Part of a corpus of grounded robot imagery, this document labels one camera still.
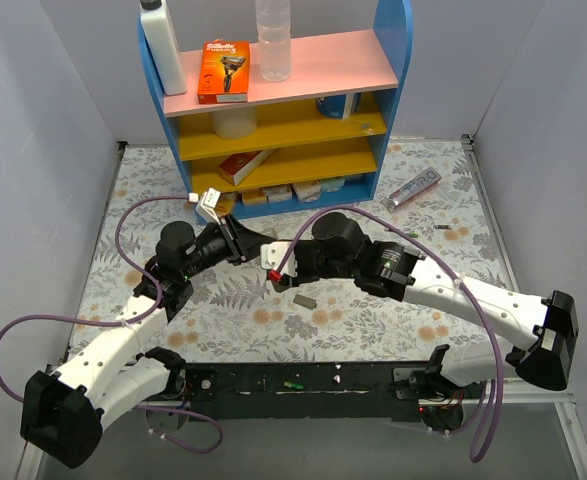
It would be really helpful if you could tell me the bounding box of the beige paper towel roll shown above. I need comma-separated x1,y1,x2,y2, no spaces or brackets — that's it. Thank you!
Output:
211,107,257,140

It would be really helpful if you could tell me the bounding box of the floral patterned table mat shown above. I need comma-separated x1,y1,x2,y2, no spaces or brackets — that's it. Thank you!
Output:
68,139,512,362

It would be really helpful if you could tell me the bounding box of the red and white sponge pack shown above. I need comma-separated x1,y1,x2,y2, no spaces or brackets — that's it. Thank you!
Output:
291,180,322,203

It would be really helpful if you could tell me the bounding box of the white air conditioner remote control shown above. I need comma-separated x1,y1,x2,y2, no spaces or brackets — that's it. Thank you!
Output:
265,229,291,293

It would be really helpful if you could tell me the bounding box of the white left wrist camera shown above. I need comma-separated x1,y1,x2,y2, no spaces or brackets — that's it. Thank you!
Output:
187,188,222,225

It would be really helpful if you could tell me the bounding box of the green teal sponge pack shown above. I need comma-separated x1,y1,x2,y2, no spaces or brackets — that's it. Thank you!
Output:
320,177,345,193

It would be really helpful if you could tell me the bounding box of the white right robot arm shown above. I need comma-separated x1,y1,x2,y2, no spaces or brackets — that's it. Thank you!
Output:
270,209,579,398

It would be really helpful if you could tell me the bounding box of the clear plastic water bottle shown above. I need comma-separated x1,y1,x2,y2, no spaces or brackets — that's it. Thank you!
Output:
255,0,292,82

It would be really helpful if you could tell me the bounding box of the white wrapped sponge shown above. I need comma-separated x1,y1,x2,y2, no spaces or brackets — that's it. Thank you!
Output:
262,184,293,203

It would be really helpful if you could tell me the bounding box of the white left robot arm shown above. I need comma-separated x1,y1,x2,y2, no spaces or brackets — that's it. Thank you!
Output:
20,215,274,468

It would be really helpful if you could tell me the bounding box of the orange Gillette razor box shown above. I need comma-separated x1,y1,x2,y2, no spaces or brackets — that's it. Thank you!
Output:
197,40,250,104

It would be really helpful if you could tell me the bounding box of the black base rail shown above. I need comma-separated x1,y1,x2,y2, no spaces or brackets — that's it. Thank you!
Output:
127,359,479,426

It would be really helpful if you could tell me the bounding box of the blue and yellow shelf unit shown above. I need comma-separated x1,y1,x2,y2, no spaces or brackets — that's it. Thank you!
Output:
138,1,414,218

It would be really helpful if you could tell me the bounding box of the white plastic bottle black cap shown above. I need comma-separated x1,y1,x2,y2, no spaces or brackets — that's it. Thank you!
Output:
140,0,188,96

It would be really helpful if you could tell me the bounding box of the red tea box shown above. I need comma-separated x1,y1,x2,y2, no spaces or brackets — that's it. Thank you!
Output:
218,149,276,186

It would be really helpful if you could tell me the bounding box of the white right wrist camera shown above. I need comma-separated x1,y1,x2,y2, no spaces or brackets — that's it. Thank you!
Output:
260,241,297,282

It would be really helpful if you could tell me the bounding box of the silver toothpaste box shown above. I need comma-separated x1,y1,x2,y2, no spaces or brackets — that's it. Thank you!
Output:
381,167,442,212

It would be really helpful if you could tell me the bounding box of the yellow wrapped sponge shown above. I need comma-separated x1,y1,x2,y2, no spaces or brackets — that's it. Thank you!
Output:
241,188,268,206

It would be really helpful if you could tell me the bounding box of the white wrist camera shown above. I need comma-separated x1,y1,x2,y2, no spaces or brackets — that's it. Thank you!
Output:
187,188,222,225
260,241,297,282

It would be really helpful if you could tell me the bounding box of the grey remote battery cover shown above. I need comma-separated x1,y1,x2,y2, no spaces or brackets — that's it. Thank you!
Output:
293,294,317,309

